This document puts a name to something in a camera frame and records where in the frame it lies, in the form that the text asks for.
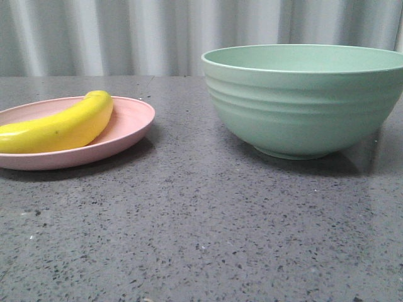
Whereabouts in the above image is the yellow plastic banana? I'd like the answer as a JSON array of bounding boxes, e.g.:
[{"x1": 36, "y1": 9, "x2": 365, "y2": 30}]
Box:
[{"x1": 1, "y1": 91, "x2": 113, "y2": 154}]

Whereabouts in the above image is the pink plastic plate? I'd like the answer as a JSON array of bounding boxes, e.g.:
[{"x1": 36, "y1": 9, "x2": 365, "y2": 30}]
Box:
[{"x1": 1, "y1": 96, "x2": 155, "y2": 171}]

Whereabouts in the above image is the green ribbed bowl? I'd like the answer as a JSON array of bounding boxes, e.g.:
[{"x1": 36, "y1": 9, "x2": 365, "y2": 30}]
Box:
[{"x1": 202, "y1": 44, "x2": 402, "y2": 159}]

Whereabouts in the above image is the grey-white pleated curtain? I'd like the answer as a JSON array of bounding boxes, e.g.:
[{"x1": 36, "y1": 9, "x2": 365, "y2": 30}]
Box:
[{"x1": 1, "y1": 1, "x2": 402, "y2": 77}]

